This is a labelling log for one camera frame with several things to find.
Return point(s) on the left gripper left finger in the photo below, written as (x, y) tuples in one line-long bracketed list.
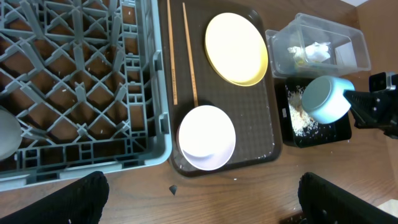
[(79, 202)]

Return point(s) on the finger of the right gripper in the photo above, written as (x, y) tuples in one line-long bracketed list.
[(362, 103)]

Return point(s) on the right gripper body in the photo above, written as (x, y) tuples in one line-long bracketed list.
[(386, 119)]

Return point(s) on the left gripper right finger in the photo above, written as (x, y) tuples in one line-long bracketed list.
[(324, 202)]

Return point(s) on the light blue bowl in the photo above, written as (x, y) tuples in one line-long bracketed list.
[(323, 99)]

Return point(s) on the rice food scraps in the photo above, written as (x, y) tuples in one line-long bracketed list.
[(302, 123)]

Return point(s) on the white napkin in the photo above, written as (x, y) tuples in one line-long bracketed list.
[(316, 52)]

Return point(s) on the white cup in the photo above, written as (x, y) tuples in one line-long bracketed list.
[(11, 134)]

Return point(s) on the white pink bowl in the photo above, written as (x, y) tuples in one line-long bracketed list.
[(206, 137)]

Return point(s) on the wooden chopstick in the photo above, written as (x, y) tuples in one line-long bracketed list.
[(172, 55), (190, 58)]

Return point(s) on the black rectangular tray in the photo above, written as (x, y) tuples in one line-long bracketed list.
[(316, 135)]

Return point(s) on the clear plastic bin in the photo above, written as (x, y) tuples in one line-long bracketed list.
[(348, 49)]

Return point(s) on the small black triangle marker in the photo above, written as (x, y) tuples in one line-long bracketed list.
[(173, 189)]

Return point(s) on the grey plastic dish rack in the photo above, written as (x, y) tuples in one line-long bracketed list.
[(86, 82)]

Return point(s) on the dark brown serving tray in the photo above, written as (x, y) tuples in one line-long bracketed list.
[(252, 109)]

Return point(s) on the yellow round plate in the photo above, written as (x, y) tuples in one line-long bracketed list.
[(235, 49)]

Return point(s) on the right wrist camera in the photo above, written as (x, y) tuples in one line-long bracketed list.
[(384, 81)]

